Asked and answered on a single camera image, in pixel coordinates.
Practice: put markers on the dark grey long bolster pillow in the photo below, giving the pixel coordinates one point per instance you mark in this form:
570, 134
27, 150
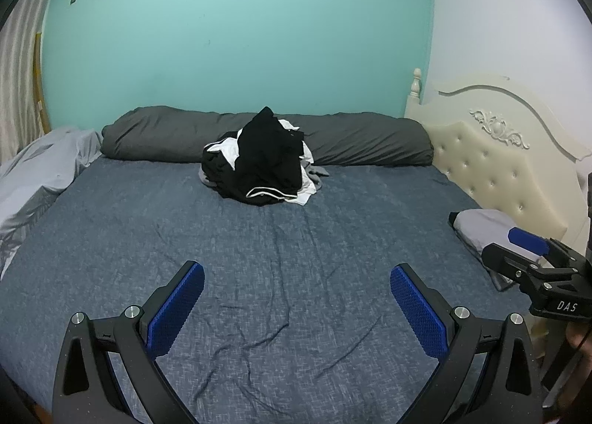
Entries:
167, 134

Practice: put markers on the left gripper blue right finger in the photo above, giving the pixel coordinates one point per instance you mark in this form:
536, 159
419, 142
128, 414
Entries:
424, 309

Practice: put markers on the light grey duvet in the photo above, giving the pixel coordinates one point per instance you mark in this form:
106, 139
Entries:
33, 180

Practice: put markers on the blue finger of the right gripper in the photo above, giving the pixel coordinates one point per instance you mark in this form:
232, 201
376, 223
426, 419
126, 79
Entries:
502, 261
528, 241

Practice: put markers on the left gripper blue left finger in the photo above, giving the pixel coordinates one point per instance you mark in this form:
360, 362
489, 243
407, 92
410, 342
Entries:
169, 306

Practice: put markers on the black and white clothes pile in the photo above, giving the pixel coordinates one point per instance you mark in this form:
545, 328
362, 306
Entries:
218, 168

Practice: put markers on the cream tufted headboard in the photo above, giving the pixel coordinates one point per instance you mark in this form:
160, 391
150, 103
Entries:
505, 148

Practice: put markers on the black sweater with white trim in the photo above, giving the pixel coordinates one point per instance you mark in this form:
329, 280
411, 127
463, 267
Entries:
268, 167

